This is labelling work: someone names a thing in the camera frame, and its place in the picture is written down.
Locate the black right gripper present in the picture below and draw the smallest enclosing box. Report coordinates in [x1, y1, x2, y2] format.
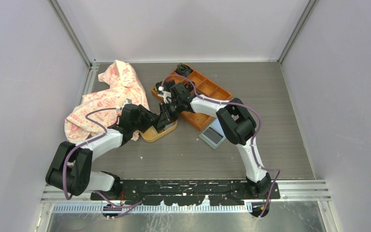
[157, 100, 183, 129]

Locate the green card holder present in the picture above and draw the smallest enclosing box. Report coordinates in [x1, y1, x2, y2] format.
[199, 118, 225, 149]

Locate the black credit card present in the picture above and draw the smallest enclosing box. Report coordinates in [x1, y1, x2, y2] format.
[203, 127, 223, 145]

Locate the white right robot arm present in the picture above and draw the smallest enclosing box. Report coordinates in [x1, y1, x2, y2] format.
[155, 81, 274, 199]

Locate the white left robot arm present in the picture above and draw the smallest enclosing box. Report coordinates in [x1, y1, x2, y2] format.
[45, 103, 170, 200]

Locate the yellow oval dish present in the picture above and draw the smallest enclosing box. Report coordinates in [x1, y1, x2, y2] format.
[140, 121, 177, 143]

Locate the dark folded fabric item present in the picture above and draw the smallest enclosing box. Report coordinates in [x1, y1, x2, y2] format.
[155, 80, 175, 94]

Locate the orange compartment tray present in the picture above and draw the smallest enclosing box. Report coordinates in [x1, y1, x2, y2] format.
[165, 63, 233, 131]

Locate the pink patterned cloth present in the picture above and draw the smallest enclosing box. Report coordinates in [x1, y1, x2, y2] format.
[64, 60, 149, 144]

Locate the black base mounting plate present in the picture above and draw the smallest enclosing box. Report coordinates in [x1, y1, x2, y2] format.
[103, 179, 281, 206]

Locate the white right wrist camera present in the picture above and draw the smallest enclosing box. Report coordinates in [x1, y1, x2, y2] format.
[157, 86, 171, 103]

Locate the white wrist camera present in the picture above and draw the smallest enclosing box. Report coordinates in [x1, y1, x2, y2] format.
[157, 86, 171, 103]
[115, 99, 132, 111]

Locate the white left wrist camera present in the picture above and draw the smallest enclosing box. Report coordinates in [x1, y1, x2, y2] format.
[115, 99, 132, 111]

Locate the aluminium frame rail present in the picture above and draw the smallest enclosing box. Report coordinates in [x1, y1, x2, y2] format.
[41, 180, 331, 214]

